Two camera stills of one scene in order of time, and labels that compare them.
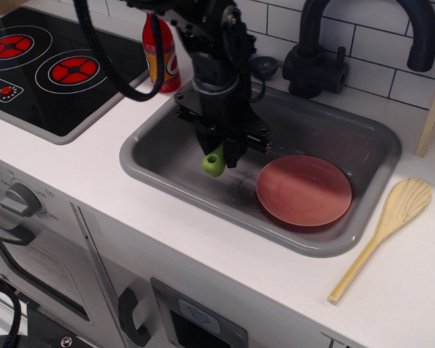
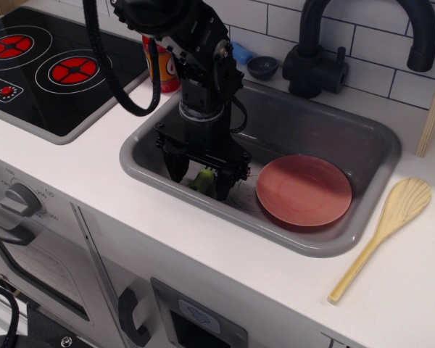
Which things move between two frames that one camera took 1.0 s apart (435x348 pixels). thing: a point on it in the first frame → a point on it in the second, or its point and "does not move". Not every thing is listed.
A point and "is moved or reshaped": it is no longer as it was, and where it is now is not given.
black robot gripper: [222, 114] → [207, 141]
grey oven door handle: [2, 224] does not move
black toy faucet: [310, 70] does not move
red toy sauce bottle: [172, 74] does not move
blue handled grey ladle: [264, 67] does not move
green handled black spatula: [214, 162] is moved or reshaped
